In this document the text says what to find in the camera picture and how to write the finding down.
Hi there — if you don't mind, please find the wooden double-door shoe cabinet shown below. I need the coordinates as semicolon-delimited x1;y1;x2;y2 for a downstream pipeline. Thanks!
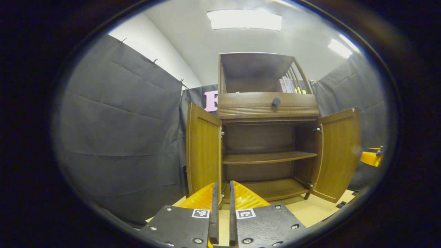
185;52;362;204

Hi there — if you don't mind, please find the wooden cabinet door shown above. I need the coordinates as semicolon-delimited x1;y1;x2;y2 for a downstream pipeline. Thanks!
185;102;223;204
310;107;362;204

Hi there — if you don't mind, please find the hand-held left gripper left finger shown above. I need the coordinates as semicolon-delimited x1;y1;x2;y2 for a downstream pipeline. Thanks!
141;183;220;248

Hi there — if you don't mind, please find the small ceiling light panel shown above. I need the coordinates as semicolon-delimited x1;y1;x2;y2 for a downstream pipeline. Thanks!
327;34;360;59

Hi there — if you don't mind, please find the wooden inner cabinet shelf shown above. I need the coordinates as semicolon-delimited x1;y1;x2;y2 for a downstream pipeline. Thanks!
222;151;318;165

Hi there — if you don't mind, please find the large ceiling light panel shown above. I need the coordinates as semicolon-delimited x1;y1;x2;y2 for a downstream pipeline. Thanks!
207;9;282;31

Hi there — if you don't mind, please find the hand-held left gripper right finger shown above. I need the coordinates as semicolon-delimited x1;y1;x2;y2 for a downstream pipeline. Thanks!
229;180;308;248

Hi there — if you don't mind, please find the row of upright books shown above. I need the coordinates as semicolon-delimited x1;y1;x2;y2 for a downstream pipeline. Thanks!
279;76;307;94

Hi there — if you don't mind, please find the black backdrop cloth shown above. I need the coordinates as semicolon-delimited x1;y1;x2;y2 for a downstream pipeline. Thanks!
52;34;388;224

